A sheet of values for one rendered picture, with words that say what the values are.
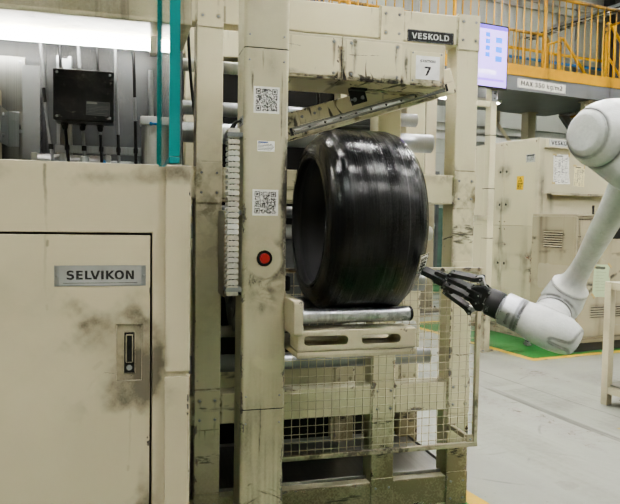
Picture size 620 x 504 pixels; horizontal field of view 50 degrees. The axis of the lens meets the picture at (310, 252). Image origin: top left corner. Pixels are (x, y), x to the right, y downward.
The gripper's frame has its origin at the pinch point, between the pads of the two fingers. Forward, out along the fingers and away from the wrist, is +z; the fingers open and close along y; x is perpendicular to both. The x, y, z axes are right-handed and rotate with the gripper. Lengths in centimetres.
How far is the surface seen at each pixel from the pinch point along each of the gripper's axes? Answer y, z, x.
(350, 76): -33, 58, 37
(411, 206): -18.0, 11.1, -1.6
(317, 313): 14.2, 22.7, -22.0
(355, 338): 19.2, 11.4, -17.8
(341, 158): -25.6, 32.6, -6.3
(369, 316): 15.2, 11.6, -10.9
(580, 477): 132, -62, 104
